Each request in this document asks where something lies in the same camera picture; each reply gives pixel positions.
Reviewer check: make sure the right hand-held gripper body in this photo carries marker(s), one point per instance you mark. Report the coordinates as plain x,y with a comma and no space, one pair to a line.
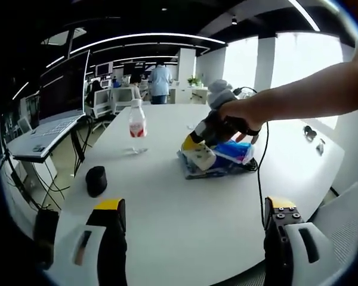
222,95

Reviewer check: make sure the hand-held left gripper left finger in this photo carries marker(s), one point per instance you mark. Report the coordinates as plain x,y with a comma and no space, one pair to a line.
113,244

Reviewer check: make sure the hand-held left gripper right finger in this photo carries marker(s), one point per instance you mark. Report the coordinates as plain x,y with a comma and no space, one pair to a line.
276,238

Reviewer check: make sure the paper cup with green print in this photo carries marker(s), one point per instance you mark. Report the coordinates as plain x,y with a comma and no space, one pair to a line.
201,158

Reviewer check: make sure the blue pad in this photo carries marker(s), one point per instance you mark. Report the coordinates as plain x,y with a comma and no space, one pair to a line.
203,174

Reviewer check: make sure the blue tissue packet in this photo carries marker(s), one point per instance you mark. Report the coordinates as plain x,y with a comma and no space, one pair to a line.
235,152

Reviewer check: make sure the clear plastic water bottle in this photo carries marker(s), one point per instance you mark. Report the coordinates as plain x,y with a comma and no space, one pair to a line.
137,128

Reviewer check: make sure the person's right hand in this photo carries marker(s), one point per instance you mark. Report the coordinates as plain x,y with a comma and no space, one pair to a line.
244,114

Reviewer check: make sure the white counter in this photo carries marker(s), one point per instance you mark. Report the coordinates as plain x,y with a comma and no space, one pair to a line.
197,95

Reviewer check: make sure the potted green plant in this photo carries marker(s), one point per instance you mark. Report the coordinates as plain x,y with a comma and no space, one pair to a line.
194,81

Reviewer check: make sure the black cylinder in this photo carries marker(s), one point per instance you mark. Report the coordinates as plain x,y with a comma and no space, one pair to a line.
96,181

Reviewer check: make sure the white mesh chair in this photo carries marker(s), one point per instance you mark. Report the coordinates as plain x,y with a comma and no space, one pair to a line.
346,220

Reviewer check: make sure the white table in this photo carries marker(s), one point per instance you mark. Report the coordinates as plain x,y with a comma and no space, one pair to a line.
182,214

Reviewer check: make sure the white office chair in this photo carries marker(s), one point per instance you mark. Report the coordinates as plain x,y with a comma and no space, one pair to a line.
103,102
122,99

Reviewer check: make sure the ceiling light strip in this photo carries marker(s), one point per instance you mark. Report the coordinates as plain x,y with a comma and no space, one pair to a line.
155,34

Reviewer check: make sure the small black gadget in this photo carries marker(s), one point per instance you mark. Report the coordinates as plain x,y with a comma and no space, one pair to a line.
309,132

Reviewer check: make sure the small grey gadget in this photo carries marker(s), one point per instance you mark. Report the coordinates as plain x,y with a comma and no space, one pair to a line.
320,149

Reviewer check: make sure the silver laptop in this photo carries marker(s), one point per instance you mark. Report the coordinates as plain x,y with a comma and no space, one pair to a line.
62,89

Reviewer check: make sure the wall monitor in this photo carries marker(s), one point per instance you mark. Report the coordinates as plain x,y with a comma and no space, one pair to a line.
103,69

